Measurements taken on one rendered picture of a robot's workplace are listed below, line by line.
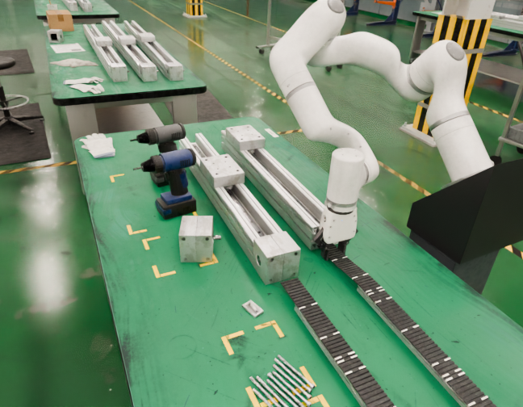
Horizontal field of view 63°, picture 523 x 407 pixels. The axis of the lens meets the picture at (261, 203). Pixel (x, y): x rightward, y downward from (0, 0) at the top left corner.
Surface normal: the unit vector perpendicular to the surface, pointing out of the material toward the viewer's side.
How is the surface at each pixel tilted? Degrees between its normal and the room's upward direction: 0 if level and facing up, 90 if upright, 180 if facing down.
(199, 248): 90
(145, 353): 0
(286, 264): 90
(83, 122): 90
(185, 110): 90
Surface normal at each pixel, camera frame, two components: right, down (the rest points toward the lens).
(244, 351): 0.04, -0.86
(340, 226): 0.40, 0.49
